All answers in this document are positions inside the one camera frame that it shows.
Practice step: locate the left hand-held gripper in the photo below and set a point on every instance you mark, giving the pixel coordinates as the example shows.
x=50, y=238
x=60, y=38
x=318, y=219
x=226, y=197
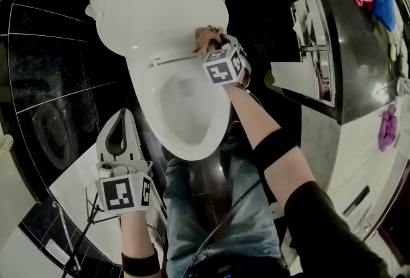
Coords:
x=117, y=195

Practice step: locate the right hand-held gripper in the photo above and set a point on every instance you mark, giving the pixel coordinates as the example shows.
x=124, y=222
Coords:
x=221, y=70

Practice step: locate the brown cloth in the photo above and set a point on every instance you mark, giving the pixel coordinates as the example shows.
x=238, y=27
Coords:
x=206, y=36

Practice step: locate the white toilet lid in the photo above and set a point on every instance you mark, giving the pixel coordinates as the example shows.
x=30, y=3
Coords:
x=160, y=11

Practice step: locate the person's left forearm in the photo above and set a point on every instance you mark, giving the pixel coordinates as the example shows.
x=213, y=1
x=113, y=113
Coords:
x=134, y=235

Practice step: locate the person's right forearm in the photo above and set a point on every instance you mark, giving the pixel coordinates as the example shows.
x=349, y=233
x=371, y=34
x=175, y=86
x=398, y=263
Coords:
x=253, y=116

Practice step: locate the white toilet paper sheet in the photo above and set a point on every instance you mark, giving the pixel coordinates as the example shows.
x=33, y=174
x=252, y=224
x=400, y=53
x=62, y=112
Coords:
x=291, y=76

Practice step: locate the chrome toilet paper holder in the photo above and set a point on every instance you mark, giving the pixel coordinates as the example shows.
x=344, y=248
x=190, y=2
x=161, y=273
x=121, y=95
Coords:
x=315, y=46

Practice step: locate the white toilet flush lever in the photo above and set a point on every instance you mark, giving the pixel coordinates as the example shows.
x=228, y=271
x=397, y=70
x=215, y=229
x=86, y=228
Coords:
x=90, y=11

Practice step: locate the black shoe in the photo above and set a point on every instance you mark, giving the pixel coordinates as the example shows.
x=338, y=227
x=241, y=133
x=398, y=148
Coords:
x=168, y=153
x=234, y=132

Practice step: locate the white bathtub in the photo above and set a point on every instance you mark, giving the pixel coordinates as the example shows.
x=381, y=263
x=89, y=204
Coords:
x=73, y=180

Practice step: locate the beige waste bin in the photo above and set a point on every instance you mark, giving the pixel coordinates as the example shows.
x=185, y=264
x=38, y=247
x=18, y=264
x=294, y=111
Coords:
x=272, y=84

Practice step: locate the black tripod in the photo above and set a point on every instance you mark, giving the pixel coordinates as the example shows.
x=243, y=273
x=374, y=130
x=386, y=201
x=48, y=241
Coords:
x=91, y=222

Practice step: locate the chrome grab bar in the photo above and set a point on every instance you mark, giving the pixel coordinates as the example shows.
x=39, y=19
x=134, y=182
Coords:
x=65, y=232

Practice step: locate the person's legs in blue jeans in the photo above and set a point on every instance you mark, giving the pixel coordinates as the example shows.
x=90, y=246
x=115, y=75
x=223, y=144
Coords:
x=205, y=206

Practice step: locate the black elastic armband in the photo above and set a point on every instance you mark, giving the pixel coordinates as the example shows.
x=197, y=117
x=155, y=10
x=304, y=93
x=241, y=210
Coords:
x=275, y=148
x=141, y=263

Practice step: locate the white rectangular soap dish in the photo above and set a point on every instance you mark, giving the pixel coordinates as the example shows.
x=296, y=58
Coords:
x=57, y=251

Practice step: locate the blue cloth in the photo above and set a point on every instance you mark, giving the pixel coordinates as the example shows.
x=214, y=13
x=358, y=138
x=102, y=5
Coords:
x=384, y=4

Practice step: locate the clear glass tumbler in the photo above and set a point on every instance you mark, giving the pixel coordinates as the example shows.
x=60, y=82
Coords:
x=404, y=87

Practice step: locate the purple cloth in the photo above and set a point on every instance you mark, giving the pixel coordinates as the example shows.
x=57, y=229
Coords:
x=387, y=129

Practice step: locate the black smartphone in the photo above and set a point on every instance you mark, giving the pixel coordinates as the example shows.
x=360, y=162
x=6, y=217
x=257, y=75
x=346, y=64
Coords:
x=356, y=201

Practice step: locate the person's black jacket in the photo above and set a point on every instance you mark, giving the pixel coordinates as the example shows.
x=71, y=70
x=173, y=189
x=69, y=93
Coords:
x=326, y=238

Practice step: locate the beige wall telephone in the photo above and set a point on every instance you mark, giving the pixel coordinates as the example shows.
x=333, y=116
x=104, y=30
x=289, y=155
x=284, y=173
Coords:
x=5, y=143

